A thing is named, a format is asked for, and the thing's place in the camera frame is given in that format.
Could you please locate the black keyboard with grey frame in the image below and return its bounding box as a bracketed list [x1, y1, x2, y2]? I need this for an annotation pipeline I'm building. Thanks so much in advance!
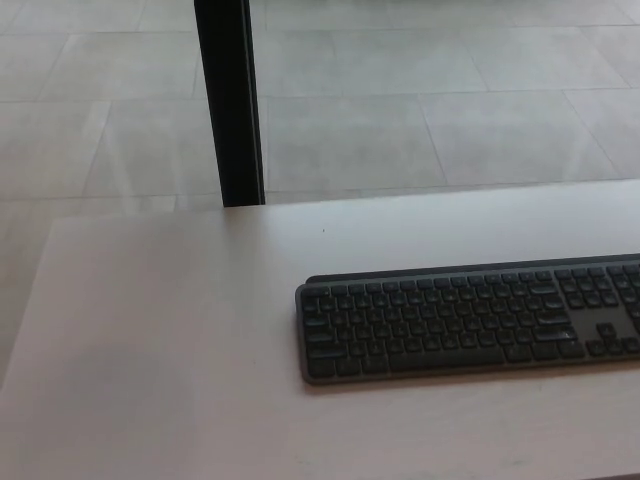
[294, 253, 640, 386]

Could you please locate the black vertical metal post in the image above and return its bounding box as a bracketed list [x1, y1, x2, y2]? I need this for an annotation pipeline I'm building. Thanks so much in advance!
[193, 0, 266, 209]

